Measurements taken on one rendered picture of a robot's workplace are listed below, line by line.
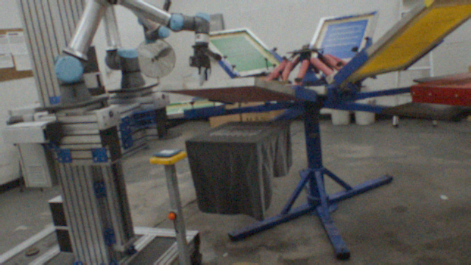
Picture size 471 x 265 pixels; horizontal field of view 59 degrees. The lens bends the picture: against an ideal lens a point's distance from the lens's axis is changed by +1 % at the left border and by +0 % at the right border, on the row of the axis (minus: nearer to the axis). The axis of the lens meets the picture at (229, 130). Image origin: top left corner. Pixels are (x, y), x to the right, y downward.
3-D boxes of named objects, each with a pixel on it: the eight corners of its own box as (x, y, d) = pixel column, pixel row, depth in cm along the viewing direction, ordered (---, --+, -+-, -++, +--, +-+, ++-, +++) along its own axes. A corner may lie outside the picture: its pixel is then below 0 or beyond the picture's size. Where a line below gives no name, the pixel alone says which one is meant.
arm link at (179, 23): (168, 30, 213) (189, 32, 217) (172, 29, 202) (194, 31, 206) (168, 15, 212) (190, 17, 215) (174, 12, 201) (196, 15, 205)
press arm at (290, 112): (235, 152, 229) (234, 141, 228) (226, 151, 232) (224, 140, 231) (313, 107, 331) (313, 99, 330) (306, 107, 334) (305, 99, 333)
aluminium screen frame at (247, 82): (254, 85, 192) (254, 77, 192) (157, 91, 223) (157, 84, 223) (314, 100, 259) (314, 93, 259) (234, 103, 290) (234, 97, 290)
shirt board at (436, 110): (501, 117, 225) (501, 102, 224) (453, 133, 207) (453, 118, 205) (329, 101, 341) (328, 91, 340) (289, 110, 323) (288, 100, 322)
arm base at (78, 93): (53, 104, 205) (48, 85, 203) (75, 99, 219) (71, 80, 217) (77, 103, 199) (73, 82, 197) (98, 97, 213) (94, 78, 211)
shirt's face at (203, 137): (254, 143, 208) (254, 142, 208) (185, 141, 231) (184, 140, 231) (291, 121, 247) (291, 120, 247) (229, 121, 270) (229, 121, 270)
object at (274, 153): (266, 219, 218) (256, 141, 209) (259, 218, 219) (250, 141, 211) (299, 188, 255) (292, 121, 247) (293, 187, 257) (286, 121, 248)
